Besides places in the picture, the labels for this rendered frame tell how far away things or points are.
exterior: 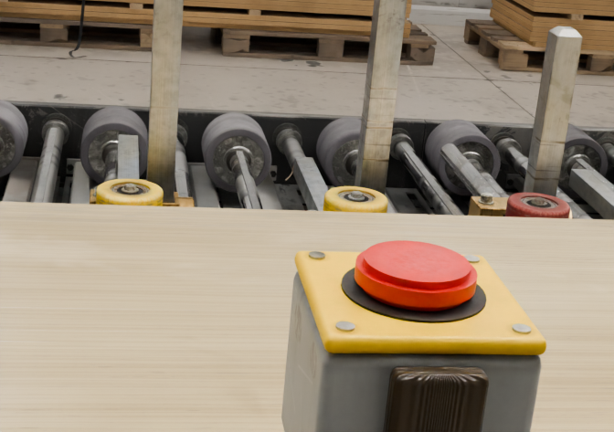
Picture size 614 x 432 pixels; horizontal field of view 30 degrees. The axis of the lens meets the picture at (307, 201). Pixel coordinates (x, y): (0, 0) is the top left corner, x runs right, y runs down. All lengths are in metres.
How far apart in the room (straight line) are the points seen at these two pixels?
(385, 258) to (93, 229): 0.93
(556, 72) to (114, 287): 0.69
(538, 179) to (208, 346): 0.68
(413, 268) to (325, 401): 0.05
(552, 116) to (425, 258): 1.19
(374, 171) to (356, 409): 1.17
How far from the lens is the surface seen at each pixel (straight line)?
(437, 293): 0.36
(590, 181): 1.92
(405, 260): 0.38
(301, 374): 0.39
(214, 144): 1.87
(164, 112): 1.46
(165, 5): 1.43
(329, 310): 0.36
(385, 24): 1.47
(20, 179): 1.93
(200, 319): 1.09
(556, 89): 1.56
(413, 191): 2.09
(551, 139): 1.57
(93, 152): 1.88
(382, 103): 1.49
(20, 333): 1.06
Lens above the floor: 1.37
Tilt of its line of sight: 19 degrees down
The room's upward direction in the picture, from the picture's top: 5 degrees clockwise
